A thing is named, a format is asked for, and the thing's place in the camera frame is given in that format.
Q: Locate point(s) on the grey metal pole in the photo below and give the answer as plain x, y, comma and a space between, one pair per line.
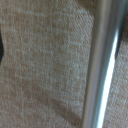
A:
101, 66

